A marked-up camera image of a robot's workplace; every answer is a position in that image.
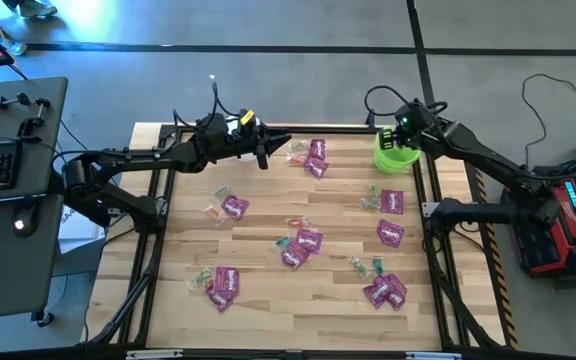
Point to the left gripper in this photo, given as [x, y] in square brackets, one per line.
[245, 145]

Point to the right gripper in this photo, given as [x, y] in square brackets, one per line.
[413, 125]

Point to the clear red gummy candy pack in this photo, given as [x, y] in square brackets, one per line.
[295, 159]
[297, 222]

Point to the clear orange gummy candy pack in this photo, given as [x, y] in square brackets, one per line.
[215, 215]

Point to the clear teal gummy candy pack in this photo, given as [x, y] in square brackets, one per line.
[378, 265]
[283, 243]

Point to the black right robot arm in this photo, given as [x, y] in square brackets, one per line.
[473, 145]

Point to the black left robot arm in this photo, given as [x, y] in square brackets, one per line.
[118, 160]

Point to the green plastic halloween bucket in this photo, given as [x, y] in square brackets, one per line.
[393, 162]

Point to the white plastic halloween bucket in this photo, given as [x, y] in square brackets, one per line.
[233, 129]

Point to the black clamp on table edge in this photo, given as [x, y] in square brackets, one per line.
[370, 120]

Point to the red black power station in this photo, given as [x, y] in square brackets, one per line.
[548, 230]

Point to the yellow black hazard strip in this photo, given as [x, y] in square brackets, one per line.
[502, 285]

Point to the white box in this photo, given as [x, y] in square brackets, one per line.
[75, 235]

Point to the black computer mouse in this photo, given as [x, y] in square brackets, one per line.
[25, 220]

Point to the black desk caster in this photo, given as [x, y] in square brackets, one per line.
[44, 319]

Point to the left wrist camera yellow tag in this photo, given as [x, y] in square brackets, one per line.
[247, 118]

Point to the silver frame bracket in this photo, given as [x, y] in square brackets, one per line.
[429, 209]

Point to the silver frame hinge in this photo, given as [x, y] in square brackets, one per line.
[433, 356]
[153, 354]

